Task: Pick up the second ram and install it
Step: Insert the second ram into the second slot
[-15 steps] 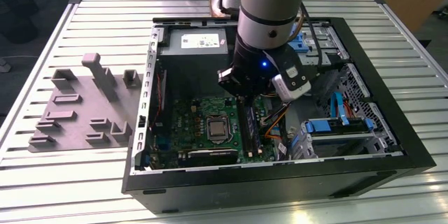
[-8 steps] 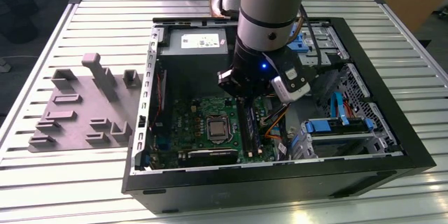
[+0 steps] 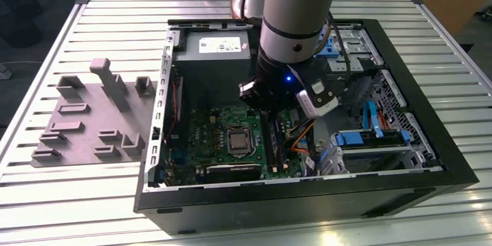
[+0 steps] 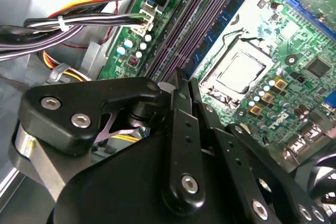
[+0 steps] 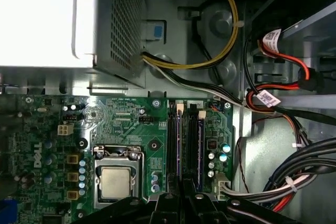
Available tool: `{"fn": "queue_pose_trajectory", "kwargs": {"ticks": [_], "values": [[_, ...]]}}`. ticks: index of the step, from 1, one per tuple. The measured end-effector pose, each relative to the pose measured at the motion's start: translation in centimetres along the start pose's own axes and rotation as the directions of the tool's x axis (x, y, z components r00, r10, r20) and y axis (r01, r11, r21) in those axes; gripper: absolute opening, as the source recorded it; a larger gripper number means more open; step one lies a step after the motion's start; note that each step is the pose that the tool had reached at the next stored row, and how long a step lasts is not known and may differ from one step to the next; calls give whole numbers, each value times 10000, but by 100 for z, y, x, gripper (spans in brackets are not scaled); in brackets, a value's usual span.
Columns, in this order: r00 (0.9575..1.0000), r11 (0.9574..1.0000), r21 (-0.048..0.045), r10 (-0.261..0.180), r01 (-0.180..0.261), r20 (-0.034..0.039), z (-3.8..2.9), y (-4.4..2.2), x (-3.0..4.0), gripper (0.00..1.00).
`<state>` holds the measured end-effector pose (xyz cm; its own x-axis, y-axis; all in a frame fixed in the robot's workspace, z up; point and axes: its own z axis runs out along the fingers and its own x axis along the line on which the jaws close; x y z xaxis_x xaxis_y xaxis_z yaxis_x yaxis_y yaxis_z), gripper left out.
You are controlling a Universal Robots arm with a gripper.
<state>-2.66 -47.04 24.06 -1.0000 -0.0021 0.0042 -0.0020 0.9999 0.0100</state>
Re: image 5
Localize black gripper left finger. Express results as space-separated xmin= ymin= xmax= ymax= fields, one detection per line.
xmin=76 ymin=173 xmax=181 ymax=224

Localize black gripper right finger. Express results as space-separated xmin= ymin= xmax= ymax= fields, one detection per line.
xmin=183 ymin=178 xmax=302 ymax=224

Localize silver CPU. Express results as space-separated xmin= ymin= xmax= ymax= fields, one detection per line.
xmin=100 ymin=166 xmax=132 ymax=200

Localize metal socket cover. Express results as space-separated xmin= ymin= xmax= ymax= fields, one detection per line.
xmin=92 ymin=144 xmax=145 ymax=210

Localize green motherboard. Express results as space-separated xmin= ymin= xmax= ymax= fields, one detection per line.
xmin=0 ymin=94 xmax=235 ymax=224

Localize white four pin socket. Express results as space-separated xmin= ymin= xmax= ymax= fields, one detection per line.
xmin=57 ymin=122 xmax=75 ymax=136

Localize blue board connector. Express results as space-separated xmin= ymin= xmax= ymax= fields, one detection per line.
xmin=0 ymin=198 xmax=18 ymax=224

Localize blue chassis tab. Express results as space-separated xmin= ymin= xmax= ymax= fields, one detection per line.
xmin=141 ymin=20 xmax=166 ymax=41

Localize black PC case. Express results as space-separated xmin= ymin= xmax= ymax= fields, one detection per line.
xmin=0 ymin=0 xmax=336 ymax=224

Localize grey power supply unit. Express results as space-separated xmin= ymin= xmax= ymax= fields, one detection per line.
xmin=0 ymin=0 xmax=147 ymax=89

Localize grey metal drive cage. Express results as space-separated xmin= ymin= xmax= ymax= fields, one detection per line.
xmin=282 ymin=1 xmax=336 ymax=96

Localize white power supply label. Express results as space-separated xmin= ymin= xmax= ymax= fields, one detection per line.
xmin=0 ymin=0 xmax=79 ymax=60

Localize grey white wire bundle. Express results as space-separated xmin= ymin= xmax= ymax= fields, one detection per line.
xmin=216 ymin=173 xmax=318 ymax=205

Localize orange red wires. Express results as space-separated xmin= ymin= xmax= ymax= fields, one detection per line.
xmin=271 ymin=192 xmax=300 ymax=213

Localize black cable bundle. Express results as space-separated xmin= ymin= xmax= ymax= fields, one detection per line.
xmin=269 ymin=136 xmax=336 ymax=204

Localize white barcode wire tag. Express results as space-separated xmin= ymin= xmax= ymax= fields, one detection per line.
xmin=255 ymin=89 xmax=281 ymax=108
xmin=262 ymin=28 xmax=283 ymax=55

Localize black white wire bundle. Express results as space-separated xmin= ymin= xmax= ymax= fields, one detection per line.
xmin=143 ymin=57 xmax=249 ymax=109

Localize thick black sleeved cable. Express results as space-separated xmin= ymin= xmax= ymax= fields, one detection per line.
xmin=275 ymin=105 xmax=336 ymax=127

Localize red black power wire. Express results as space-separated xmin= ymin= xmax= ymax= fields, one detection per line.
xmin=245 ymin=39 xmax=320 ymax=113

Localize yellow black power wire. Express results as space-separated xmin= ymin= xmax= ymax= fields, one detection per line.
xmin=141 ymin=0 xmax=240 ymax=70

